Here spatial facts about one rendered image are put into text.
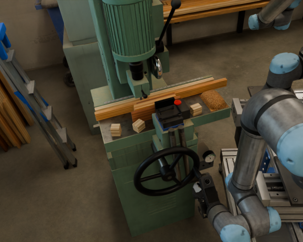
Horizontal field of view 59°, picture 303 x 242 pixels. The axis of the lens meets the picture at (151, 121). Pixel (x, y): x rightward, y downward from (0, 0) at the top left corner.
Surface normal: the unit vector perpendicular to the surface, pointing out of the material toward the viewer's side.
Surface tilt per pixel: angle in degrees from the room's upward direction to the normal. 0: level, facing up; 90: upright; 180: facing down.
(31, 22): 90
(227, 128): 0
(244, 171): 90
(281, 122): 41
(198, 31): 90
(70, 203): 0
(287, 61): 7
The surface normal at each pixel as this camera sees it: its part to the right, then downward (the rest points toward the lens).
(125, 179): 0.30, 0.63
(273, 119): -0.80, -0.29
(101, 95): -0.08, -0.73
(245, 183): -0.19, 0.67
